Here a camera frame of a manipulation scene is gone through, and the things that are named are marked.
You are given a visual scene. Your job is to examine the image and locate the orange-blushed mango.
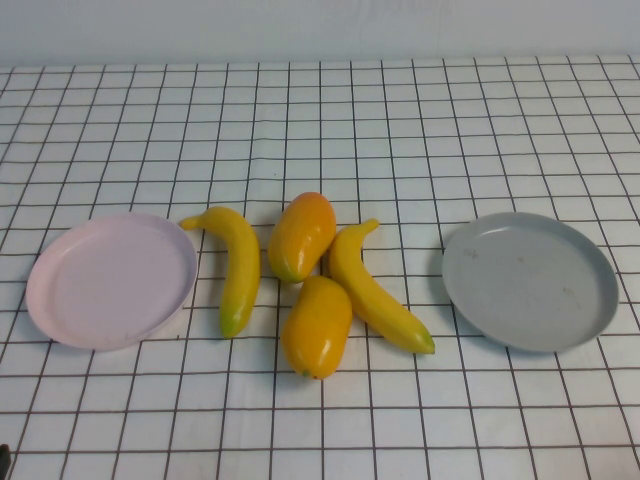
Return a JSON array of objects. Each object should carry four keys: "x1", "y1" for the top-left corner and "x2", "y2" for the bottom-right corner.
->
[{"x1": 267, "y1": 191, "x2": 337, "y2": 284}]

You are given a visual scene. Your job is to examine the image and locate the yellow banana straight stem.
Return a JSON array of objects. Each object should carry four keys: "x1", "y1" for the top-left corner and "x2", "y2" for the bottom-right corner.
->
[{"x1": 328, "y1": 217, "x2": 436, "y2": 356}]

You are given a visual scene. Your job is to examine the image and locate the yellow banana hooked stem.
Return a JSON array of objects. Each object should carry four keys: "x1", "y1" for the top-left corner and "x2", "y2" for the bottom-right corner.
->
[{"x1": 179, "y1": 205, "x2": 262, "y2": 340}]

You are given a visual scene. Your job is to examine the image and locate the plain yellow mango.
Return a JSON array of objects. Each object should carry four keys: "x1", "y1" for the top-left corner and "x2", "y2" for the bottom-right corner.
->
[{"x1": 280, "y1": 274, "x2": 354, "y2": 380}]

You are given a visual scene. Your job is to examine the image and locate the pink round plate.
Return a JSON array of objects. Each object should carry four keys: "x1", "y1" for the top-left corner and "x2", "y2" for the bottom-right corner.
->
[{"x1": 25, "y1": 212, "x2": 200, "y2": 353}]

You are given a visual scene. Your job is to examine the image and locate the grey round plate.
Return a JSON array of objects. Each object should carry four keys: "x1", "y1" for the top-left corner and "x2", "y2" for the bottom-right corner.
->
[{"x1": 441, "y1": 211, "x2": 620, "y2": 354}]

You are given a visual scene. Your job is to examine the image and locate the white grid-pattern tablecloth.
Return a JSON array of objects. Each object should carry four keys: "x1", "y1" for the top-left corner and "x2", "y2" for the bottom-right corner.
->
[{"x1": 0, "y1": 55, "x2": 640, "y2": 480}]

